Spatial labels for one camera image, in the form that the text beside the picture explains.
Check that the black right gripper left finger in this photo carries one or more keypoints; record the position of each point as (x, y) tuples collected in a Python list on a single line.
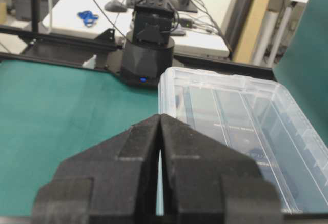
[(114, 181)]

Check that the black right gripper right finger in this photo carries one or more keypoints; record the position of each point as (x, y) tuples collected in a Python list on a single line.
[(212, 183)]

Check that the clear plastic box lid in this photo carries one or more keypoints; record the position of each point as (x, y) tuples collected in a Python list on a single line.
[(258, 118)]

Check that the green table cloth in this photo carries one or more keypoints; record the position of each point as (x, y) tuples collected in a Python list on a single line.
[(49, 114)]

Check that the white desk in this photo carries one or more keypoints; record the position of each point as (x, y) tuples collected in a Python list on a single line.
[(89, 19)]

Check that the black computer mouse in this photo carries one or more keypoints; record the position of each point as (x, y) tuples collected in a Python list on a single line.
[(115, 6)]

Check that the black frame rail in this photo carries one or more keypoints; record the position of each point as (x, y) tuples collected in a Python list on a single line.
[(68, 51)]

